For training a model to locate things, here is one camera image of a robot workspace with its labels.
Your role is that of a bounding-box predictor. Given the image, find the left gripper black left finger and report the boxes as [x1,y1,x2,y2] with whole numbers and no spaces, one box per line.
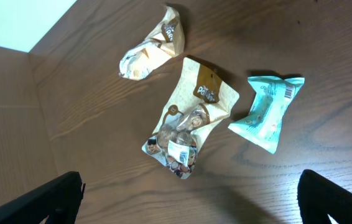
[0,171,85,224]

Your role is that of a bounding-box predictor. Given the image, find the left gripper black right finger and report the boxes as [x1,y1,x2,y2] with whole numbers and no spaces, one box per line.
[297,169,352,224]

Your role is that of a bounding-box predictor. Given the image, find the light teal snack packet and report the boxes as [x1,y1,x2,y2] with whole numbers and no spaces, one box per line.
[228,76,305,154]

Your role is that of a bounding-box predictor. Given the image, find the tan brown cookie bag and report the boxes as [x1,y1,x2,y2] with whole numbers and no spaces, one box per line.
[142,57,239,179]

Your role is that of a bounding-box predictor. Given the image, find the crumpled tan snack bag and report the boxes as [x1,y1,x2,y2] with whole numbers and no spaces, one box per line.
[119,6,185,80]

